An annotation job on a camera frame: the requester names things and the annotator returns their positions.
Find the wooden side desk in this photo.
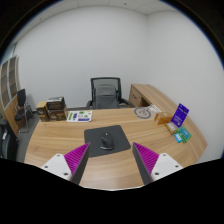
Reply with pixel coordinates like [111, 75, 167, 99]
[128, 83, 174, 112]

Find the white sticker sheet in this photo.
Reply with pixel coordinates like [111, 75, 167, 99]
[66, 110, 94, 123]

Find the black visitor chair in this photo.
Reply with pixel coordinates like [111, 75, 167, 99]
[13, 88, 34, 134]

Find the dark grey mouse pad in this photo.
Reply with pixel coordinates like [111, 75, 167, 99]
[83, 124, 132, 158]

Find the tan flat box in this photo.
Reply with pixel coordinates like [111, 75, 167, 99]
[165, 122, 179, 136]

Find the white paper sheet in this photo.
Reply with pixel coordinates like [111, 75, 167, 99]
[148, 104, 163, 115]

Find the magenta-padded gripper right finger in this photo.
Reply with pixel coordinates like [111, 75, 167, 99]
[132, 142, 184, 185]

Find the green flat box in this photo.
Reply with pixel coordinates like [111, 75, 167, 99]
[176, 126, 193, 144]

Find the round grey disc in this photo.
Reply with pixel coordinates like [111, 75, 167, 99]
[133, 106, 153, 120]

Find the purple sign card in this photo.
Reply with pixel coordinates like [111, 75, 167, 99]
[170, 103, 190, 129]

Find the wide brown cardboard box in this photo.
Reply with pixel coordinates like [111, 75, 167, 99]
[46, 107, 68, 122]

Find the orange-brown small box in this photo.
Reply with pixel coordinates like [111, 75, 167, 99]
[154, 111, 174, 126]

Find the black cardboard box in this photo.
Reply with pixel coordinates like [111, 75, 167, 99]
[46, 96, 66, 111]

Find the black computer mouse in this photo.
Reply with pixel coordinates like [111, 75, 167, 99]
[99, 131, 115, 151]

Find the black leather armchair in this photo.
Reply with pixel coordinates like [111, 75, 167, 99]
[0, 116, 19, 161]

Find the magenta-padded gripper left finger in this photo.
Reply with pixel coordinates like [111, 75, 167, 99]
[40, 142, 92, 185]

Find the black mesh office chair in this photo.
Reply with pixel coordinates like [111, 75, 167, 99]
[85, 76, 136, 110]

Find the grey backpack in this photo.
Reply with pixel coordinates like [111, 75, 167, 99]
[94, 83, 119, 110]

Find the wooden shelf unit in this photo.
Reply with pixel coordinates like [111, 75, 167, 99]
[0, 55, 22, 134]

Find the small teal box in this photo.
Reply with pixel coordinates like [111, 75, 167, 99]
[173, 132, 184, 144]

